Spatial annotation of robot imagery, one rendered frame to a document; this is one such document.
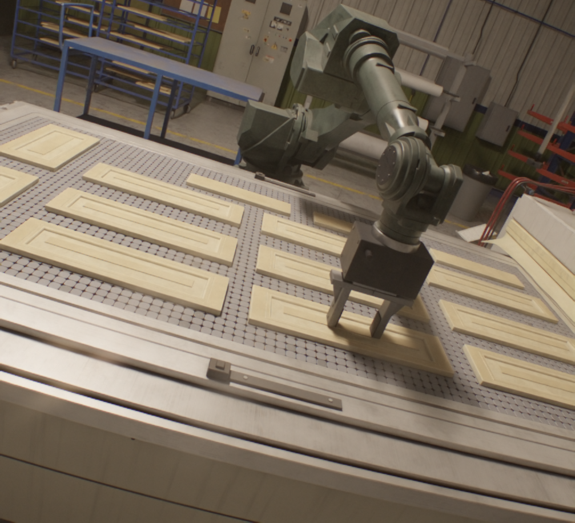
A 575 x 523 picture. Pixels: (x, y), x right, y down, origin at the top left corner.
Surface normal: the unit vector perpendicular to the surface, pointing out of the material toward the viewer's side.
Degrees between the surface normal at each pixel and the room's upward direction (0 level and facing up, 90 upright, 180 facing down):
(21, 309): 0
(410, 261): 90
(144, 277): 11
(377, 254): 90
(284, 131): 90
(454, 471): 0
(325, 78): 105
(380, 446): 0
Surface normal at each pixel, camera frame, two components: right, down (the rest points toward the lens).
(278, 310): 0.11, -0.91
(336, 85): 0.03, 0.65
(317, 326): 0.29, -0.77
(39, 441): -0.04, 0.40
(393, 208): -0.95, -0.22
